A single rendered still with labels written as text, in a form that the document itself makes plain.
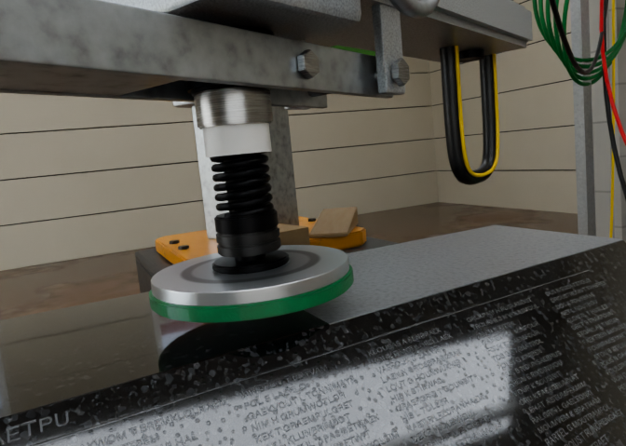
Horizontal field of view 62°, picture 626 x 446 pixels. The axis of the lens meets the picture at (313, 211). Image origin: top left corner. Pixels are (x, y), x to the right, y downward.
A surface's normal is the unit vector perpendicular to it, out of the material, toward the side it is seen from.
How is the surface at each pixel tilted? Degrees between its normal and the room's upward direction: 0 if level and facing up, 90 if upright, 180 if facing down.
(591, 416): 45
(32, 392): 0
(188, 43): 90
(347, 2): 90
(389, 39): 90
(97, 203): 90
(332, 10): 113
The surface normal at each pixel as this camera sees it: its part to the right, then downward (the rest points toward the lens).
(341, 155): 0.41, 0.07
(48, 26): 0.78, 0.00
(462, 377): 0.28, -0.66
